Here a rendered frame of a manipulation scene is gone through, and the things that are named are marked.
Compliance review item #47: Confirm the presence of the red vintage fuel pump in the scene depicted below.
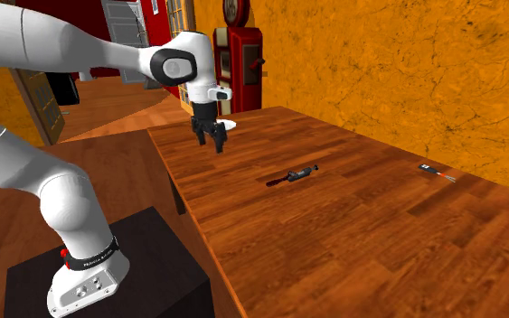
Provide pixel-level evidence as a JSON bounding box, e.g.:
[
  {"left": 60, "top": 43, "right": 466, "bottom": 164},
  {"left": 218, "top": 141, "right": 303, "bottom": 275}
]
[{"left": 212, "top": 0, "right": 266, "bottom": 117}]

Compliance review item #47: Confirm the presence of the black handled fork tool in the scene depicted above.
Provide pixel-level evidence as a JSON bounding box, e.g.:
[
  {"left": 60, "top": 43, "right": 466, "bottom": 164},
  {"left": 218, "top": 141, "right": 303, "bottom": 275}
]
[{"left": 417, "top": 164, "right": 457, "bottom": 183}]

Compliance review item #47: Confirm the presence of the yellow framed glazed door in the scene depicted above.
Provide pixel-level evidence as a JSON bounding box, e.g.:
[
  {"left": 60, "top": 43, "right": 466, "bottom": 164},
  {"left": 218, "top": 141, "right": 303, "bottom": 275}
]
[{"left": 165, "top": 0, "right": 196, "bottom": 117}]

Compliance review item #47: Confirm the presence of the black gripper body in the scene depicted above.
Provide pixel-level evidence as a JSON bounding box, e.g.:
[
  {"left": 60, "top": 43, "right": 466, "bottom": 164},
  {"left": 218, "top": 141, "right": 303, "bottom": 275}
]
[{"left": 190, "top": 101, "right": 228, "bottom": 135}]

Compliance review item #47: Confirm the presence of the black and grey hand tool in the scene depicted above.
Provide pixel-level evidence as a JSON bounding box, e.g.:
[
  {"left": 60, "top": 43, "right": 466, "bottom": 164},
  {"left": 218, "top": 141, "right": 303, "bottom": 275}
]
[{"left": 265, "top": 164, "right": 319, "bottom": 188}]

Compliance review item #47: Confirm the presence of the brown glazed wooden door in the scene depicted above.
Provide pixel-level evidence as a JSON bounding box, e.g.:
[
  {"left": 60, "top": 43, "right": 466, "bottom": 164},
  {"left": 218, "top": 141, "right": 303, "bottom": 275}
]
[{"left": 8, "top": 67, "right": 67, "bottom": 147}]

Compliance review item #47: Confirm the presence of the black robot stand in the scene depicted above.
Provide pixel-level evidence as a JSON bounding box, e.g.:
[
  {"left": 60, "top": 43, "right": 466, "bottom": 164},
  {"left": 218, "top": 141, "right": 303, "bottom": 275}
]
[{"left": 3, "top": 205, "right": 216, "bottom": 318}]

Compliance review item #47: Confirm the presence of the grey panelled door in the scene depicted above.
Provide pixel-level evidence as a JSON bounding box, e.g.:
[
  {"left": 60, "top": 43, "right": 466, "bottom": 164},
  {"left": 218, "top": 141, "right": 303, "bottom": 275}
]
[{"left": 100, "top": 0, "right": 150, "bottom": 85}]

